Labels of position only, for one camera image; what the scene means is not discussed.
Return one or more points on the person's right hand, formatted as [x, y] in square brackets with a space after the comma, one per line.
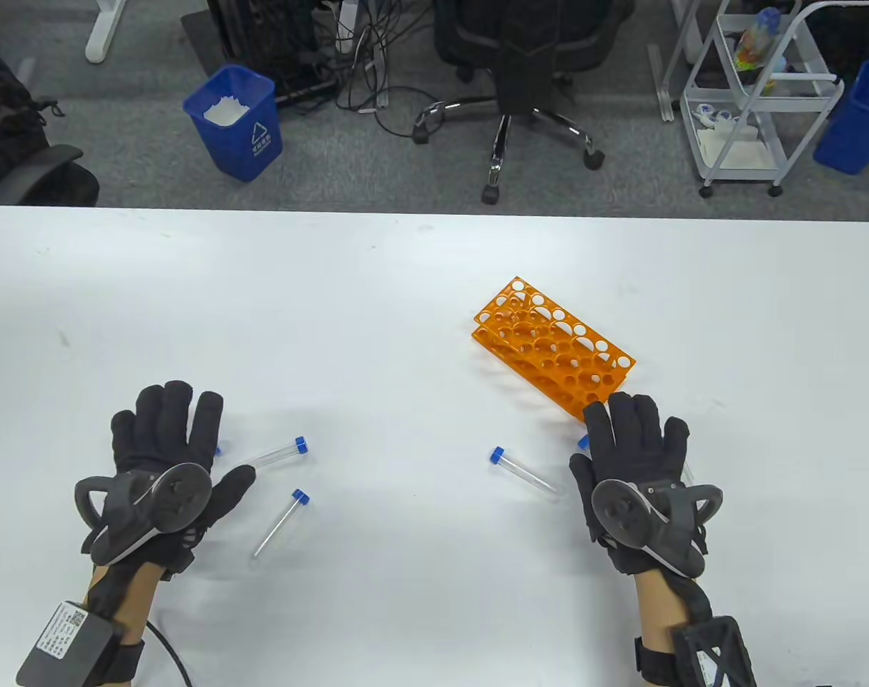
[634, 444]

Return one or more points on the person's left hand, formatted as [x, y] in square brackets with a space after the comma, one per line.
[166, 429]

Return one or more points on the orange test tube rack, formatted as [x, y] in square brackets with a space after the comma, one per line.
[548, 358]

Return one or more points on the person's left forearm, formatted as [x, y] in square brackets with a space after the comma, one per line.
[130, 594]

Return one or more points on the grey left hand controller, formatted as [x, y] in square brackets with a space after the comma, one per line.
[184, 494]

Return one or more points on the grey hand controller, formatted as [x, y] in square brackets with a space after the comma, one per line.
[620, 512]
[184, 494]

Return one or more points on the grey right hand controller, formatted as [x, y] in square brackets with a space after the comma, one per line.
[620, 512]

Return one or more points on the black labelled battery box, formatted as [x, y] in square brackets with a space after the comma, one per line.
[62, 644]

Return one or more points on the blue bin with recycling symbol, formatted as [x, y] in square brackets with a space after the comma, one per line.
[241, 150]

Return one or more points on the black chair with armrest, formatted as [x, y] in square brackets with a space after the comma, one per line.
[41, 161]

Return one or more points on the white rolling cart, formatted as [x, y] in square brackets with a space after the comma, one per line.
[738, 154]

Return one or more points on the white paper waste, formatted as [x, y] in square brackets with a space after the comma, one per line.
[225, 112]

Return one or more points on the white blue tape roll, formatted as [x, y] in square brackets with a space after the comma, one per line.
[706, 111]
[724, 116]

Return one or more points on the white desk leg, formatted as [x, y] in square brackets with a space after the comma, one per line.
[661, 86]
[104, 36]

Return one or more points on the black office chair chrome base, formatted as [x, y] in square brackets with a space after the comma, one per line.
[527, 71]

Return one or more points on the plain blue bin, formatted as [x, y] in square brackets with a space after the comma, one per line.
[856, 122]

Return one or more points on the black computer equipment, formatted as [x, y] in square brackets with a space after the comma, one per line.
[262, 43]

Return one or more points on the colourful plastic bottle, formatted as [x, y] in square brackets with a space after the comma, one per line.
[756, 36]

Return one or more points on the white power strip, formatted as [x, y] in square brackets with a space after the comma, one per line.
[347, 28]

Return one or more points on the black lattice tracker mount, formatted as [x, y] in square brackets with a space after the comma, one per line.
[713, 651]

